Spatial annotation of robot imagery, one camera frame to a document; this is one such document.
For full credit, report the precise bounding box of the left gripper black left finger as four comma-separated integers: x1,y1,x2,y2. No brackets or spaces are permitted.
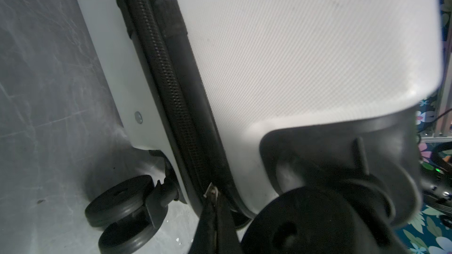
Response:
188,190,219,254

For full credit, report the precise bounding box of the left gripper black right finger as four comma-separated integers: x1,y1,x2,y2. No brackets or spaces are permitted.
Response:
216,194,243,254

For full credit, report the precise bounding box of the white hard-shell suitcase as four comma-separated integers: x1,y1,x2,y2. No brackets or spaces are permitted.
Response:
77,0,443,254

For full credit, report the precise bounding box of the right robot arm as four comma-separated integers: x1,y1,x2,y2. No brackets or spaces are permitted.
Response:
419,142,452,228

